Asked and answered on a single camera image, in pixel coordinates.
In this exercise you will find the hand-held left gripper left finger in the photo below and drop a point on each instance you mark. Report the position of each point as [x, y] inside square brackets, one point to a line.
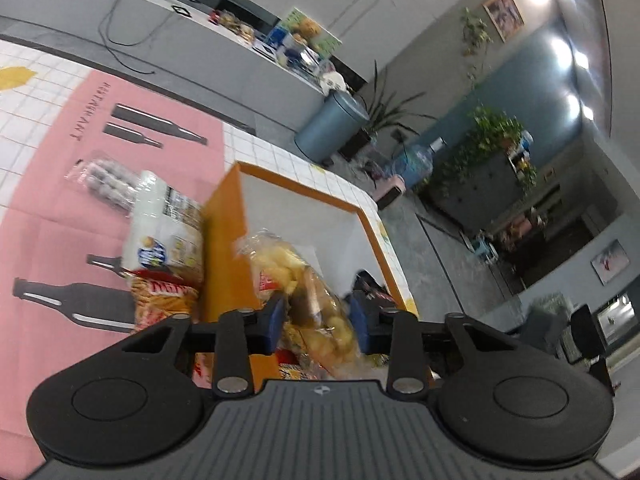
[274, 322]

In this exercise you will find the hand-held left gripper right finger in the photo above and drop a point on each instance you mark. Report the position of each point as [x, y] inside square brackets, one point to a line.
[361, 322]

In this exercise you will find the clear bag of yellow puffs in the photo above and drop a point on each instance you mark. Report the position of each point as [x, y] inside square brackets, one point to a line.
[310, 310]

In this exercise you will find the orange cardboard box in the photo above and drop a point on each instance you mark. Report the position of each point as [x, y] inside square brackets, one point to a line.
[222, 260]

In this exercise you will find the red fries snack bag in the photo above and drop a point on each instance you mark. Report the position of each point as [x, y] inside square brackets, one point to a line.
[160, 300]

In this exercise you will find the white snack bag blue logo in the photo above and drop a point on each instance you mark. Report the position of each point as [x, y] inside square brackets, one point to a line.
[150, 220]

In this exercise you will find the clear bag of white balls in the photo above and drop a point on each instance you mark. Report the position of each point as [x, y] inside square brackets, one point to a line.
[105, 180]

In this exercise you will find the pile of snacks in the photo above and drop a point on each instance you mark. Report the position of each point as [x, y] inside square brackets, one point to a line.
[230, 20]

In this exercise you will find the pink space heater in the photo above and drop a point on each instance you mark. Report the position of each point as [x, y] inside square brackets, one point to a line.
[390, 192]

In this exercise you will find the small blue stool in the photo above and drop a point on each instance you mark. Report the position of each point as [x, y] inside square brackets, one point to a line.
[485, 251]

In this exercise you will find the blue water bottle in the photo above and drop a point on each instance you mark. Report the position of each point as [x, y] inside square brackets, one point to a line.
[417, 162]

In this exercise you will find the grey drawer cabinet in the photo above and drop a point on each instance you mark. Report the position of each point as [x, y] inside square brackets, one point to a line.
[480, 195]

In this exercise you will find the blue pedal trash bin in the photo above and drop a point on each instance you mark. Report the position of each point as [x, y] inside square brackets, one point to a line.
[330, 125]

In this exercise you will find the long leaf potted plant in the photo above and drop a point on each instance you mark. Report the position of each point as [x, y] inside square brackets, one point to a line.
[387, 110]

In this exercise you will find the black office chair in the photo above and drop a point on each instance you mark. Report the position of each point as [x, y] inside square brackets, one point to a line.
[585, 330]

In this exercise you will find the bushy green potted plant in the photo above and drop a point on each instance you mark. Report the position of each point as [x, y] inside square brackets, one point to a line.
[492, 135]

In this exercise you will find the pink bottle print mat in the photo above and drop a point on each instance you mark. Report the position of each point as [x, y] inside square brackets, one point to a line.
[50, 210]

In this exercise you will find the hanging vine plant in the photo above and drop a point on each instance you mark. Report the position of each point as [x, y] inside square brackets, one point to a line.
[472, 35]

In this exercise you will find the small black loop object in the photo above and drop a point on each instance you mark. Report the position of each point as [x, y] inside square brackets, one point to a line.
[182, 10]

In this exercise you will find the grey television console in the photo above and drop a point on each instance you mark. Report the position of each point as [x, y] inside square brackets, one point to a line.
[75, 10]

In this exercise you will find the small wall picture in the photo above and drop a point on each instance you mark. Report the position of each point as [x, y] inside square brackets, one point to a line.
[610, 261]

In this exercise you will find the framed wall picture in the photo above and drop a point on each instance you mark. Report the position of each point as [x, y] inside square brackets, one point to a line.
[502, 12]

